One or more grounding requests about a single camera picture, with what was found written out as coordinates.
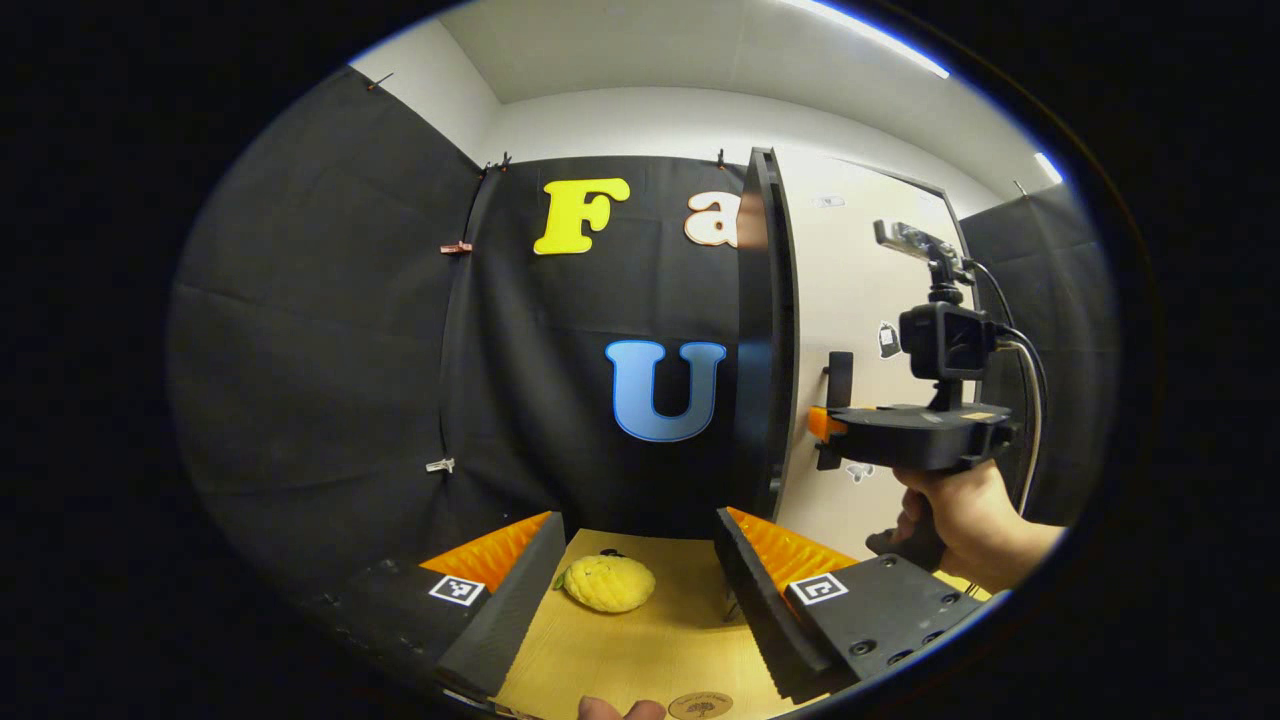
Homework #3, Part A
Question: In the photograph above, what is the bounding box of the black backdrop cloth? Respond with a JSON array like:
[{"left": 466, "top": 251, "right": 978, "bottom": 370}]
[{"left": 165, "top": 65, "right": 1111, "bottom": 601}]

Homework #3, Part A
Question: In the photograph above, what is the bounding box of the beige cabinet door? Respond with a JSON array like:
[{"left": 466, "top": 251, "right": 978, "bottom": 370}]
[{"left": 775, "top": 150, "right": 976, "bottom": 591}]

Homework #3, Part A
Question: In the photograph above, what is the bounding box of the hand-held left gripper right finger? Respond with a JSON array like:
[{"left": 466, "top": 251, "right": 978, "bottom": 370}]
[{"left": 714, "top": 506, "right": 986, "bottom": 704}]

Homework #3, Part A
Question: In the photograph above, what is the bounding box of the round wooden coaster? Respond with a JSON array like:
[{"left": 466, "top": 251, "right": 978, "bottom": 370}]
[{"left": 668, "top": 690, "right": 734, "bottom": 720}]

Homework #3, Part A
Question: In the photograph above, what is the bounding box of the long ceiling light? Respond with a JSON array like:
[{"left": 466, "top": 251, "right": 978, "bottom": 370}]
[{"left": 780, "top": 0, "right": 951, "bottom": 81}]

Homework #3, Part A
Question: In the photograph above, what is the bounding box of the yellow plush toy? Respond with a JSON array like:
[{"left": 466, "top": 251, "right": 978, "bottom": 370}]
[{"left": 553, "top": 550, "right": 658, "bottom": 614}]

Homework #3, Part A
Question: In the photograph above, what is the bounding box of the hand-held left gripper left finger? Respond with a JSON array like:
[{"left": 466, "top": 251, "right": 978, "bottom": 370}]
[{"left": 320, "top": 510, "right": 567, "bottom": 699}]

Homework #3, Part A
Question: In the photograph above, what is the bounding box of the black cabinet door handle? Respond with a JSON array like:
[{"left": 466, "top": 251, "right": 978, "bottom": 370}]
[{"left": 822, "top": 351, "right": 854, "bottom": 409}]

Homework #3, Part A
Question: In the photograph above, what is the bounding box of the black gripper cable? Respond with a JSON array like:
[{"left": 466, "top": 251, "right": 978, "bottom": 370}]
[{"left": 965, "top": 258, "right": 1049, "bottom": 521}]

